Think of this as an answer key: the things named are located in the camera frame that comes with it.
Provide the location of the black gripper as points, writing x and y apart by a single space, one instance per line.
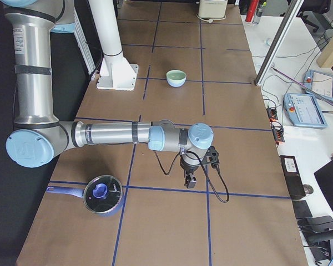
187 167

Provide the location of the green bowl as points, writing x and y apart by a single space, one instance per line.
175 74

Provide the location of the blue bowl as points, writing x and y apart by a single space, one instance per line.
176 83

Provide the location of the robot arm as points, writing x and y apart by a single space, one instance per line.
39 135

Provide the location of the blue pot with glass lid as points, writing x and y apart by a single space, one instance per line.
103 195

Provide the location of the black power box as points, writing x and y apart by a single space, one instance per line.
292 177

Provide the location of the teach pendant near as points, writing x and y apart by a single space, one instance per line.
303 111

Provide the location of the teach pendant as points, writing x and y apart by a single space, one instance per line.
320 83
303 111

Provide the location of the teach pendant far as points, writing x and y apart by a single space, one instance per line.
320 83

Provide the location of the white appliance box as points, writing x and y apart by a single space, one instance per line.
212 9

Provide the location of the red bottle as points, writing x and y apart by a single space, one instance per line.
251 10

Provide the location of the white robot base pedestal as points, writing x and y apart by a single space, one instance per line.
116 72

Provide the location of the aluminium frame post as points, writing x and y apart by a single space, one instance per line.
280 35

